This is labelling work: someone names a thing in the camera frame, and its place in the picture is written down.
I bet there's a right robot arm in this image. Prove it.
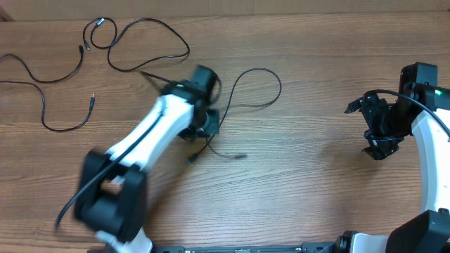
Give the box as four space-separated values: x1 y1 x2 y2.
328 62 449 253

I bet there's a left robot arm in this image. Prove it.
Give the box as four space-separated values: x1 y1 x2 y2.
70 65 220 252

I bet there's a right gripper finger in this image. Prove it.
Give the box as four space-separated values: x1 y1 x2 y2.
344 97 364 114
362 138 401 160

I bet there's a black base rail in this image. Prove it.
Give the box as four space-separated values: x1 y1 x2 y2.
149 236 351 253

